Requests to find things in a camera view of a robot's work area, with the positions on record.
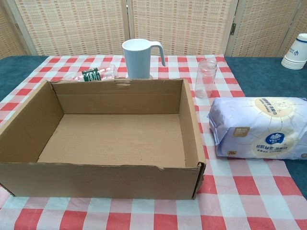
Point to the blue and white tissue pack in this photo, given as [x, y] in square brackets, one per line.
[261, 129]

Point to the open brown cardboard box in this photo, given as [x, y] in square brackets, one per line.
[115, 136]

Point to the clear plastic jar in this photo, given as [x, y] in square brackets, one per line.
[205, 79]

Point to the clear bottle with green label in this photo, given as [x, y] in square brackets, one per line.
[96, 74]

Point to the red and white checkered cloth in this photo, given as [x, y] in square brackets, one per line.
[239, 191]

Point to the woven bamboo folding screen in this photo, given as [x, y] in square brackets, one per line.
[79, 26]

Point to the teal table cover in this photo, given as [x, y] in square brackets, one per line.
[268, 76]

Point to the stack of white paper cups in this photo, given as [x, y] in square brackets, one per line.
[296, 54]

